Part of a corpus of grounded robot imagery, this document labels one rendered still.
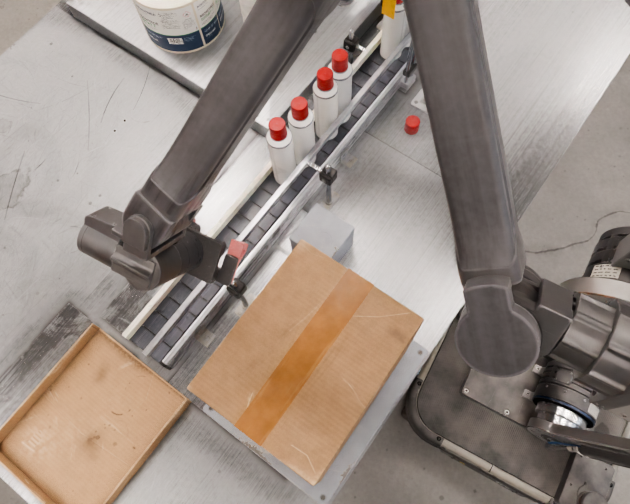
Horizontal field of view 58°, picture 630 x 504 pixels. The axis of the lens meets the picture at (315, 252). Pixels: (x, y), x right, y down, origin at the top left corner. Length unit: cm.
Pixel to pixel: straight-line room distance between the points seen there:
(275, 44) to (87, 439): 92
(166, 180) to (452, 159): 32
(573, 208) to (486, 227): 185
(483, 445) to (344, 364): 97
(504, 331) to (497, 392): 126
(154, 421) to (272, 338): 40
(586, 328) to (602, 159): 198
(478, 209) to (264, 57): 24
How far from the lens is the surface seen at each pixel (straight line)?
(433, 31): 51
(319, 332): 89
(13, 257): 144
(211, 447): 119
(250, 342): 90
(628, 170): 254
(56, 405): 129
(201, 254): 81
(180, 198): 65
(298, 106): 111
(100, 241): 77
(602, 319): 58
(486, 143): 51
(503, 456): 181
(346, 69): 120
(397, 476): 200
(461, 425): 179
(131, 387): 124
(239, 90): 58
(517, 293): 57
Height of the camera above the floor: 199
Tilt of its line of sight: 69 degrees down
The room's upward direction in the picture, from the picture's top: 6 degrees counter-clockwise
